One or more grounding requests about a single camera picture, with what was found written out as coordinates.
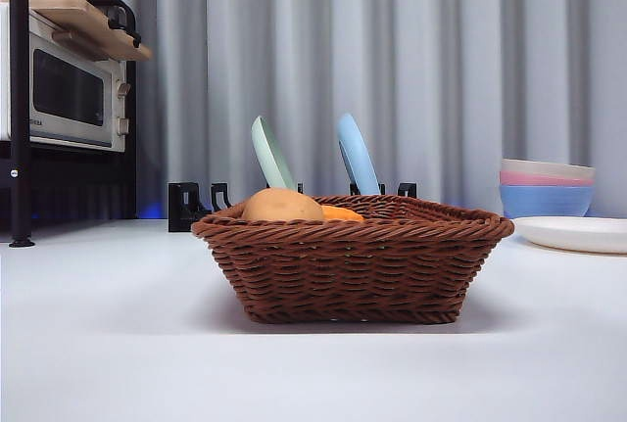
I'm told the tan toy potato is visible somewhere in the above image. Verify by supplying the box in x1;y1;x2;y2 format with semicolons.
242;187;326;222

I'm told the orange toy corn cob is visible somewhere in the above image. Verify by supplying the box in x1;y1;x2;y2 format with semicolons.
320;205;366;223

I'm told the brown wicker basket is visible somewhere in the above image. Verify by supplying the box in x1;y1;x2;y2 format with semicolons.
191;194;516;326

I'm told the pale blue plate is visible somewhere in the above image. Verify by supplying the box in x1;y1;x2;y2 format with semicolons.
336;113;382;197

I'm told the pale green plate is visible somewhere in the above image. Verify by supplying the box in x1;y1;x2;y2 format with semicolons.
251;116;298;192

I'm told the black dish rack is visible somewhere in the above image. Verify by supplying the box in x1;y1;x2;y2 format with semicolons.
168;180;418;233

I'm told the grey curtain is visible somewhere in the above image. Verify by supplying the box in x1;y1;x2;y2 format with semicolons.
0;0;627;220

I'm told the pink bowl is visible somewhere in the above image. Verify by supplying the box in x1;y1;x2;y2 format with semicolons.
500;170;597;187

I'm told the blue bowl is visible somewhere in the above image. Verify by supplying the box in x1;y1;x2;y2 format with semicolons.
500;184;596;220

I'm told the cream bowl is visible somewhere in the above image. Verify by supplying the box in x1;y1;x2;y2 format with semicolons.
500;158;597;181

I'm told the white flat plate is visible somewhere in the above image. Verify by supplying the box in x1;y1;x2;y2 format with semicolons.
511;215;627;255

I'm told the wooden cutting board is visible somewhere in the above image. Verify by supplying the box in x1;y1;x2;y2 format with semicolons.
26;0;153;62

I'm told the white toaster oven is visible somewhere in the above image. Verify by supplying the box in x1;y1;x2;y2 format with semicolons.
0;0;131;154

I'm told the black metal handle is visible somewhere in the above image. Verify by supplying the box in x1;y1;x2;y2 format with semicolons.
83;0;142;49

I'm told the black metal shelf frame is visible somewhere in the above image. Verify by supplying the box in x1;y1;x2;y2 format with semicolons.
0;0;138;249

